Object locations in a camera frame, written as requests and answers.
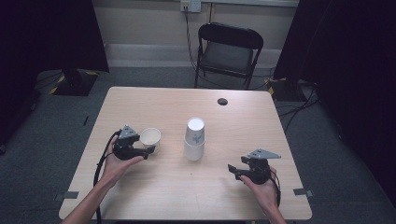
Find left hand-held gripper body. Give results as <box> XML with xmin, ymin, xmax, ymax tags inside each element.
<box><xmin>112</xmin><ymin>124</ymin><xmax>148</xmax><ymax>161</ymax></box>

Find hand-held gripper black cable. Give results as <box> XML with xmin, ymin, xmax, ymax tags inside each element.
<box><xmin>270</xmin><ymin>173</ymin><xmax>282</xmax><ymax>208</ymax></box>
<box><xmin>93</xmin><ymin>130</ymin><xmax>121</xmax><ymax>224</ymax></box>

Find black stand base striped tape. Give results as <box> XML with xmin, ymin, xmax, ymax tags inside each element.
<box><xmin>266</xmin><ymin>77</ymin><xmax>301</xmax><ymax>103</ymax></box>
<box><xmin>49</xmin><ymin>68</ymin><xmax>101</xmax><ymax>97</ymax></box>

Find left hand-held gripper black cable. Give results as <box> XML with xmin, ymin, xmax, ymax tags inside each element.
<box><xmin>93</xmin><ymin>130</ymin><xmax>121</xmax><ymax>224</ymax></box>

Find black floor cables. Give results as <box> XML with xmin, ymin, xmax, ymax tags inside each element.
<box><xmin>276</xmin><ymin>79</ymin><xmax>321</xmax><ymax>133</ymax></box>
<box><xmin>33</xmin><ymin>70</ymin><xmax>65</xmax><ymax>91</ymax></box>

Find black curtain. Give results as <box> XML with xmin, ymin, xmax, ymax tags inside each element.
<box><xmin>273</xmin><ymin>0</ymin><xmax>396</xmax><ymax>207</ymax></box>

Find white wall socket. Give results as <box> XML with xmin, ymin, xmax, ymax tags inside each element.
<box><xmin>179</xmin><ymin>0</ymin><xmax>203</xmax><ymax>14</ymax></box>

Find black braided power cable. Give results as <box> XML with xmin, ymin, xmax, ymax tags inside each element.
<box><xmin>183</xmin><ymin>5</ymin><xmax>200</xmax><ymax>73</ymax></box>

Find black folding chair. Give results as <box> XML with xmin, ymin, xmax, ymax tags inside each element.
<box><xmin>193</xmin><ymin>21</ymin><xmax>265</xmax><ymax>91</ymax></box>

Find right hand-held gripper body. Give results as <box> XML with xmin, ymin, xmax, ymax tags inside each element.
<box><xmin>245</xmin><ymin>147</ymin><xmax>282</xmax><ymax>185</ymax></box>

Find white paper cup blue print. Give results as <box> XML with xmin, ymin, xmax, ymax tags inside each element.
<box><xmin>185</xmin><ymin>117</ymin><xmax>206</xmax><ymax>147</ymax></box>

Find person's left hand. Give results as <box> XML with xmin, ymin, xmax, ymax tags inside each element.
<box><xmin>100</xmin><ymin>136</ymin><xmax>145</xmax><ymax>189</ymax></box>

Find person's right hand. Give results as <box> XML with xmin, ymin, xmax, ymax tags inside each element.
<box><xmin>239</xmin><ymin>169</ymin><xmax>280</xmax><ymax>211</ymax></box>

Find plain white paper cup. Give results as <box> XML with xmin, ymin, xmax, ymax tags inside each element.
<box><xmin>139</xmin><ymin>127</ymin><xmax>163</xmax><ymax>154</ymax></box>

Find right hand-held gripper black cable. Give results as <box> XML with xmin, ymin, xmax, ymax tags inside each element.
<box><xmin>270</xmin><ymin>173</ymin><xmax>282</xmax><ymax>208</ymax></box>

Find grey tape strip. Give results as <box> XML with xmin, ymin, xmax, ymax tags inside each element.
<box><xmin>292</xmin><ymin>188</ymin><xmax>315</xmax><ymax>198</ymax></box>
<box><xmin>54</xmin><ymin>190</ymin><xmax>80</xmax><ymax>202</ymax></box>

